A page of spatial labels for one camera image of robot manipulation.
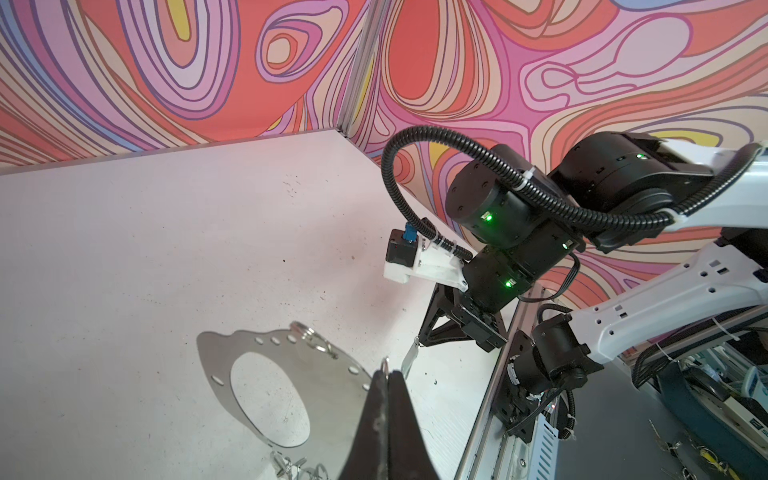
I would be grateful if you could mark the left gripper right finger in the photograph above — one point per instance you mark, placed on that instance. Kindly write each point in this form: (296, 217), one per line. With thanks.
(408, 458)

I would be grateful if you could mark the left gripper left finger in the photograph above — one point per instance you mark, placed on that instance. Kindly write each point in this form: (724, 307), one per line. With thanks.
(369, 456)

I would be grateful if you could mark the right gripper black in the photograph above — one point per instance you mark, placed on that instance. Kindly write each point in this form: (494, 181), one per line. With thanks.
(452, 317)

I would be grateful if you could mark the perforated metal ring plate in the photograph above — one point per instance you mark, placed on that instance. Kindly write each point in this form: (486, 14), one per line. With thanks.
(296, 400)

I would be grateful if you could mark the silver split keyring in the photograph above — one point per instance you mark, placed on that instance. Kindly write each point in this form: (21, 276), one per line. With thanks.
(313, 339)

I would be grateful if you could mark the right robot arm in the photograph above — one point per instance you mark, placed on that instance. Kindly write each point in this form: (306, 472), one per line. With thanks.
(611, 190)

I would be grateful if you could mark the bunch of small keys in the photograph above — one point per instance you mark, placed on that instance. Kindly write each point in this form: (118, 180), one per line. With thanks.
(287, 469)

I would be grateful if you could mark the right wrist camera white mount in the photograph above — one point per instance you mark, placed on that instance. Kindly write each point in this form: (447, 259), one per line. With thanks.
(409, 255)

